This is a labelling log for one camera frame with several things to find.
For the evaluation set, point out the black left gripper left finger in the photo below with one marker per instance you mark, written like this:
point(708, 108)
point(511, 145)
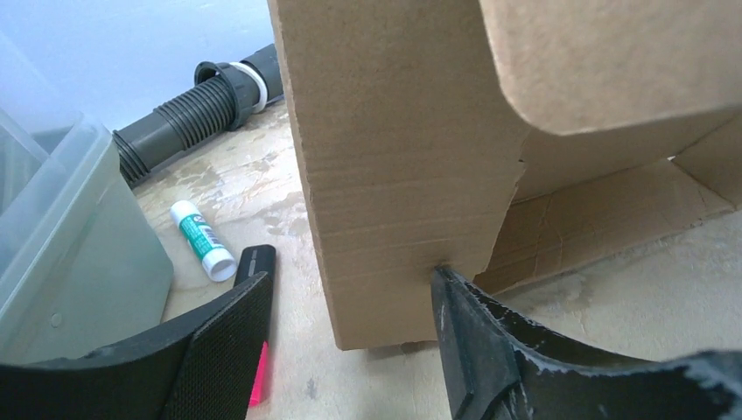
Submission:
point(193, 366)

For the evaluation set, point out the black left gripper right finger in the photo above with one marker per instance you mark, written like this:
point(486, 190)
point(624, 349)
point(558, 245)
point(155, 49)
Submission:
point(500, 364)

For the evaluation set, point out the brown cardboard box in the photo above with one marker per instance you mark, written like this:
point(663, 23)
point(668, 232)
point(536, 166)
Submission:
point(512, 140)

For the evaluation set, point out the clear plastic storage box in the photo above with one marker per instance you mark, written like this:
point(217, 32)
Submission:
point(81, 267)

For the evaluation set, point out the green white glue stick far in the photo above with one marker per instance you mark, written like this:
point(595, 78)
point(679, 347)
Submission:
point(218, 263)

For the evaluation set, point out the dark grey corrugated pipe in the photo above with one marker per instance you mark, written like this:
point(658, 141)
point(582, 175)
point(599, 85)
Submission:
point(224, 96)

